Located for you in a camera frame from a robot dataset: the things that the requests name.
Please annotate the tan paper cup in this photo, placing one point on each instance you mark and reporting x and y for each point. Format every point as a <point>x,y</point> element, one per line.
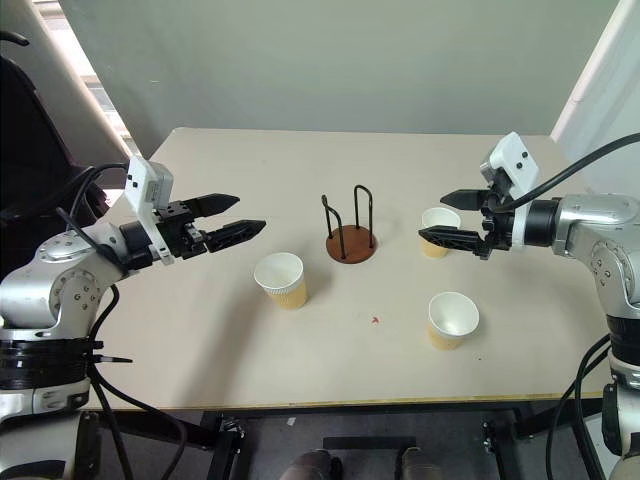
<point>287,297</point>
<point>450,315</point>
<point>440,217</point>

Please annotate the black chair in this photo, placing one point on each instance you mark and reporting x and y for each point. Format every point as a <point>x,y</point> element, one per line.
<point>30,150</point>

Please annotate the dark rounded shape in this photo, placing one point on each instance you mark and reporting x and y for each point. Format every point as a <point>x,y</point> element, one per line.
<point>419,465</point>
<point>312,465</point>

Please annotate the black zip tie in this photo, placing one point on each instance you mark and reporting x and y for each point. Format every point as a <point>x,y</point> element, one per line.
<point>112,358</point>

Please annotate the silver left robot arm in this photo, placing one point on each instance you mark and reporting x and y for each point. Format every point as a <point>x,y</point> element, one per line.
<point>30,285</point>

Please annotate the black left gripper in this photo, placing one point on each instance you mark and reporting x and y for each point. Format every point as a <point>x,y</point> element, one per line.
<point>177,235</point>

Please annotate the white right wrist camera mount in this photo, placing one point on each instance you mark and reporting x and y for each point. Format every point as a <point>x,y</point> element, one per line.
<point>515,155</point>

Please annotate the black flat crossbar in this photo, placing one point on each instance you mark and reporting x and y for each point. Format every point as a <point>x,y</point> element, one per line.
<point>370,442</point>

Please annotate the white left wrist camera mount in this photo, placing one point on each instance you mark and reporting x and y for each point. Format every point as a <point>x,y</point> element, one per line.
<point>142,185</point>

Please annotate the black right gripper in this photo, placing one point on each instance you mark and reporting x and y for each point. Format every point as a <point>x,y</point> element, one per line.
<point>497,227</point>

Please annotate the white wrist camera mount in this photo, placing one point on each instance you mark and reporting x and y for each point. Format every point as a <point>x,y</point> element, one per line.
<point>142,185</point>
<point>515,155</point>

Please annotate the black metal table frame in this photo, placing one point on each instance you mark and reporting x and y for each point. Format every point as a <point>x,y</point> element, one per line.
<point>215,435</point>

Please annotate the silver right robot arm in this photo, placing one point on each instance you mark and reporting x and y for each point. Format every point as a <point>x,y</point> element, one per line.
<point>590,215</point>

